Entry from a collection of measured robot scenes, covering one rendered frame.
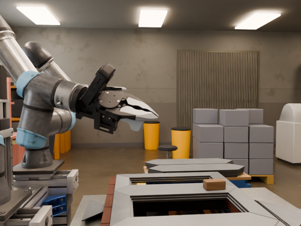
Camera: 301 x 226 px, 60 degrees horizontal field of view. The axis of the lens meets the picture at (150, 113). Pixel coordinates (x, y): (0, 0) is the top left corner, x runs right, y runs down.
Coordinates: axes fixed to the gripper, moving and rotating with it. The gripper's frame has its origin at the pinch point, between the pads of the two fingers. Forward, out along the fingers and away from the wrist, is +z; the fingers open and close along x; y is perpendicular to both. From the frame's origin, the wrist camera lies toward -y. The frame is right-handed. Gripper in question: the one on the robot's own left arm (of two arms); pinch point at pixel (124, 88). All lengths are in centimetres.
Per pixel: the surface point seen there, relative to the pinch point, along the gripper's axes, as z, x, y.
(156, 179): 19, 18, 60
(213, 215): 11, 81, 50
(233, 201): 35, 71, 53
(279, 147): 473, -180, 138
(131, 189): -6, 30, 57
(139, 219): -20, 67, 52
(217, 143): 235, -139, 98
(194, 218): 1, 78, 50
